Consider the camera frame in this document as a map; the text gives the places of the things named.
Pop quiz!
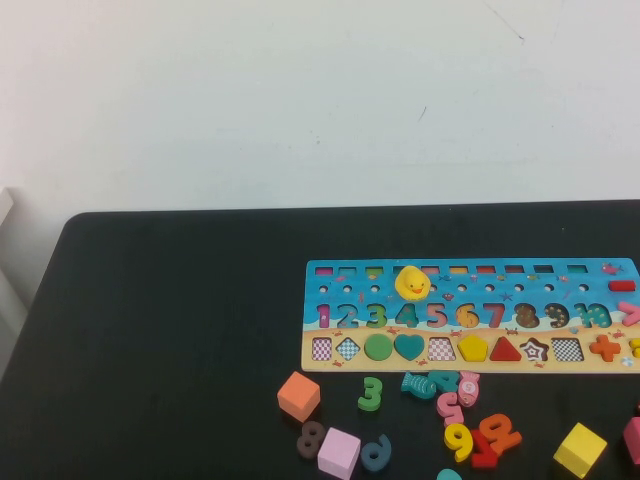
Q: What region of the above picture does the blue wooden puzzle board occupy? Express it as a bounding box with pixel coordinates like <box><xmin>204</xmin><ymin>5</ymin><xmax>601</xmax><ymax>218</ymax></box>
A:
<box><xmin>300</xmin><ymin>257</ymin><xmax>640</xmax><ymax>374</ymax></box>

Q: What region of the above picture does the green number three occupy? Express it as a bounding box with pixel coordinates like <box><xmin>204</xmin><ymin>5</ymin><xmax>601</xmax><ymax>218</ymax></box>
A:
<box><xmin>357</xmin><ymin>376</ymin><xmax>384</xmax><ymax>413</ymax></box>

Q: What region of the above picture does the teal number four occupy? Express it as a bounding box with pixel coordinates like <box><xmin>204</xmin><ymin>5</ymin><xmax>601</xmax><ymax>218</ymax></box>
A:
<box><xmin>427</xmin><ymin>369</ymin><xmax>461</xmax><ymax>393</ymax></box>

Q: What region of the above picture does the blue number six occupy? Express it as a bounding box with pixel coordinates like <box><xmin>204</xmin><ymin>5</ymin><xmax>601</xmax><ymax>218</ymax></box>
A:
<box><xmin>360</xmin><ymin>433</ymin><xmax>393</xmax><ymax>473</ymax></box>

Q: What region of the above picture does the red triangle piece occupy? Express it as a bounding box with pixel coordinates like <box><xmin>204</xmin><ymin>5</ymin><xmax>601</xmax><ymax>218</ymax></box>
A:
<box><xmin>489</xmin><ymin>336</ymin><xmax>523</xmax><ymax>362</ymax></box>

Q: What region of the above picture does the yellow number nine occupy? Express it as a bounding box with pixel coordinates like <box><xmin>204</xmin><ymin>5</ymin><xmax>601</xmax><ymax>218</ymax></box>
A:
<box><xmin>443</xmin><ymin>422</ymin><xmax>474</xmax><ymax>463</ymax></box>

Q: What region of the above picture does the green circle piece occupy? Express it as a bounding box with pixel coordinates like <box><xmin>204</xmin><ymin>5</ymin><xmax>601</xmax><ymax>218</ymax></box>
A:
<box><xmin>363</xmin><ymin>333</ymin><xmax>394</xmax><ymax>362</ymax></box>

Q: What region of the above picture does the pink number five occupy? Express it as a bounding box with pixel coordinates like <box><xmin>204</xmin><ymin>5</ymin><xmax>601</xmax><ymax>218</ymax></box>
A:
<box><xmin>436</xmin><ymin>391</ymin><xmax>465</xmax><ymax>427</ymax></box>

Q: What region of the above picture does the orange wooden cube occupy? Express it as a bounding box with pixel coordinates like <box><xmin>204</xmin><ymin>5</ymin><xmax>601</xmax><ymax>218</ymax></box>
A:
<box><xmin>276</xmin><ymin>370</ymin><xmax>321</xmax><ymax>423</ymax></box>

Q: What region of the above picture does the pink wooden block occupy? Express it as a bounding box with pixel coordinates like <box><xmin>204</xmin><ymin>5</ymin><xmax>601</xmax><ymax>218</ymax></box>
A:
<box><xmin>622</xmin><ymin>415</ymin><xmax>640</xmax><ymax>465</ymax></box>

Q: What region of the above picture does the yellow pentagon piece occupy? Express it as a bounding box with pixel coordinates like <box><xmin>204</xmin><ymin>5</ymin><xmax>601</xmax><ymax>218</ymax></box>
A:
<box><xmin>457</xmin><ymin>335</ymin><xmax>490</xmax><ymax>363</ymax></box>

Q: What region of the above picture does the red number seven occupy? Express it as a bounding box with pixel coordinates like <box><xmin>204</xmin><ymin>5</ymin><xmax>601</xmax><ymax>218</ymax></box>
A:
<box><xmin>470</xmin><ymin>429</ymin><xmax>499</xmax><ymax>470</ymax></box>

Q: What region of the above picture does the pink greater-than sign piece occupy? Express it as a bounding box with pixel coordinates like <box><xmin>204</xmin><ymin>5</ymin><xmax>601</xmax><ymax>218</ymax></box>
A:
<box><xmin>617</xmin><ymin>300</ymin><xmax>640</xmax><ymax>327</ymax></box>

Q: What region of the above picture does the yellow rubber duck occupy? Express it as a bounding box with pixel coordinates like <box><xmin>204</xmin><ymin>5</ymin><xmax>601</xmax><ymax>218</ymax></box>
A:
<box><xmin>394</xmin><ymin>265</ymin><xmax>432</xmax><ymax>302</ymax></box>

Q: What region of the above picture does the light pink wooden cube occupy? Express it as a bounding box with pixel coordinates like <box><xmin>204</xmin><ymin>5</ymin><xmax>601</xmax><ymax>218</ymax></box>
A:
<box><xmin>317</xmin><ymin>426</ymin><xmax>362</xmax><ymax>480</ymax></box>

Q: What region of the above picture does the pink wooden fish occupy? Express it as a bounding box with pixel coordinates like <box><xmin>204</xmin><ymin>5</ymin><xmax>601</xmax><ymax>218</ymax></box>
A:
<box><xmin>457</xmin><ymin>371</ymin><xmax>481</xmax><ymax>408</ymax></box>

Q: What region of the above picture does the teal wooden fish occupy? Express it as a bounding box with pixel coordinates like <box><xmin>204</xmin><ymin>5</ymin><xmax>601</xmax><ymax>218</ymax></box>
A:
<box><xmin>400</xmin><ymin>371</ymin><xmax>437</xmax><ymax>400</ymax></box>

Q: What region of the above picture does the brown number eight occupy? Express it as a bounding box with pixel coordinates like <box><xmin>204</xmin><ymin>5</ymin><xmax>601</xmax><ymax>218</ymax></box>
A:
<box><xmin>296</xmin><ymin>420</ymin><xmax>326</xmax><ymax>460</ymax></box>

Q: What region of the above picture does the teal heart piece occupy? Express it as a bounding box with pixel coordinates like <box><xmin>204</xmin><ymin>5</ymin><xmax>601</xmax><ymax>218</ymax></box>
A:
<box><xmin>393</xmin><ymin>334</ymin><xmax>426</xmax><ymax>362</ymax></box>

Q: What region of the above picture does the orange plus sign piece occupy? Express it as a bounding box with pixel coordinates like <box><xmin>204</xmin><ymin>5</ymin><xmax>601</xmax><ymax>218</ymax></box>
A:
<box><xmin>588</xmin><ymin>333</ymin><xmax>622</xmax><ymax>362</ymax></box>

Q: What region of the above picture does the yellow wooden cube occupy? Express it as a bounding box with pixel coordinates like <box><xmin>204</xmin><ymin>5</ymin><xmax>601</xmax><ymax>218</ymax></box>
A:
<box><xmin>553</xmin><ymin>422</ymin><xmax>608</xmax><ymax>480</ymax></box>

